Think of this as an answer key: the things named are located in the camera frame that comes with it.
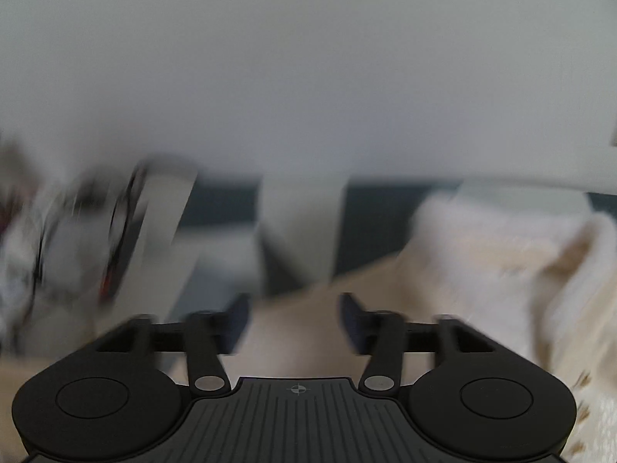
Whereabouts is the cream embroidered fur-trimmed coat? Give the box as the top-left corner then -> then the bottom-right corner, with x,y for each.
12,193 -> 616,462

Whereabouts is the black cable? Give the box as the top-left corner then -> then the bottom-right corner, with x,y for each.
28,158 -> 156,300

